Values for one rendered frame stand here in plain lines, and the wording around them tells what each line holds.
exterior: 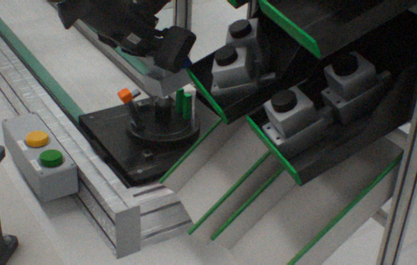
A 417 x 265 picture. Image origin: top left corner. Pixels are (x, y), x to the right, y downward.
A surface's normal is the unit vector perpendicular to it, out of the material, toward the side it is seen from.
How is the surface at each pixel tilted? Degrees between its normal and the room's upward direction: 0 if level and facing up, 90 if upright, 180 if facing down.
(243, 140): 45
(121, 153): 0
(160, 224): 90
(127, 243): 90
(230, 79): 102
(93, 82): 0
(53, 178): 90
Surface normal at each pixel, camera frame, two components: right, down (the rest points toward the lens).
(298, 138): 0.38, 0.51
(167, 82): 0.65, 0.32
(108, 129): 0.04, -0.84
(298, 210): -0.62, -0.47
